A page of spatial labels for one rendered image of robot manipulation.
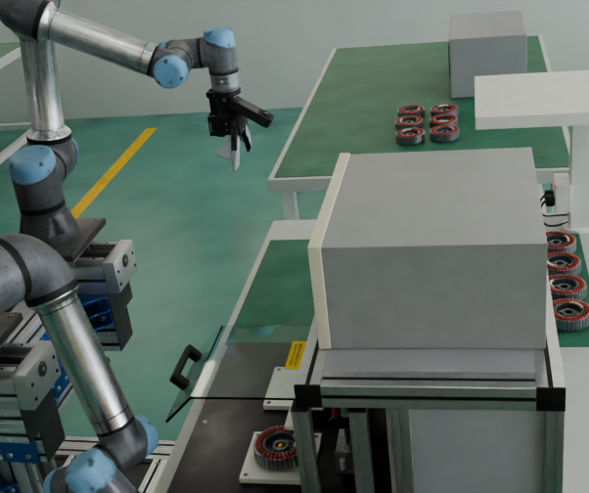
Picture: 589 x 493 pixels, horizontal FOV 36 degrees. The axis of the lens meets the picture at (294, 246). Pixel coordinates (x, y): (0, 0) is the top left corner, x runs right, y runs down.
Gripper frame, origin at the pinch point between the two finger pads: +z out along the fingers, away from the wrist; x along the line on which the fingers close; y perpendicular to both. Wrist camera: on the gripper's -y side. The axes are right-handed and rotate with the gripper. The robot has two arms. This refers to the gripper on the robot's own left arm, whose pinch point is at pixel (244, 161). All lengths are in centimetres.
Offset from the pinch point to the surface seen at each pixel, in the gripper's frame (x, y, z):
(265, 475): 79, -20, 37
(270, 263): -18.0, 1.9, 40.1
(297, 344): 74, -28, 9
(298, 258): -21.2, -6.2, 40.1
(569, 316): 16, -82, 36
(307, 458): 92, -33, 20
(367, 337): 82, -43, 1
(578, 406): 48, -82, 40
